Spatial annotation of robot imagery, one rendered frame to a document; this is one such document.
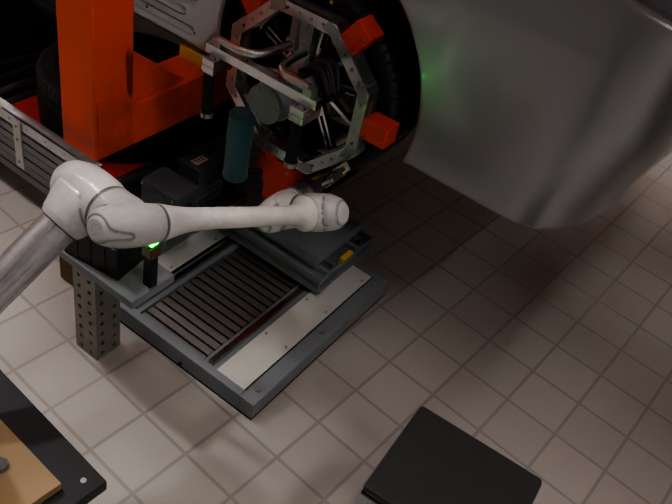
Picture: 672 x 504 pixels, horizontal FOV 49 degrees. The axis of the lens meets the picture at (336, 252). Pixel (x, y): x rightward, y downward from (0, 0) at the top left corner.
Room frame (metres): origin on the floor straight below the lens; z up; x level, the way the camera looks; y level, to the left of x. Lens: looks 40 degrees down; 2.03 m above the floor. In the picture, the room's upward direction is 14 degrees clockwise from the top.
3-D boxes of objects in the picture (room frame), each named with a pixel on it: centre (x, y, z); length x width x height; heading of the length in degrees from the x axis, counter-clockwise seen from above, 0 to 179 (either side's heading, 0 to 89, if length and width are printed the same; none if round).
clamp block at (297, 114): (1.88, 0.19, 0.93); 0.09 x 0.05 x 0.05; 154
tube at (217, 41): (2.07, 0.39, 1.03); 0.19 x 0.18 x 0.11; 154
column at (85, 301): (1.61, 0.71, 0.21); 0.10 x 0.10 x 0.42; 64
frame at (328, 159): (2.14, 0.25, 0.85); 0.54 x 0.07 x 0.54; 64
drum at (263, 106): (2.07, 0.28, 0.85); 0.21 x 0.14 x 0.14; 154
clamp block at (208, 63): (2.03, 0.49, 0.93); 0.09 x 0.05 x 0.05; 154
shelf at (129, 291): (1.60, 0.68, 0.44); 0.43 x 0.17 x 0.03; 64
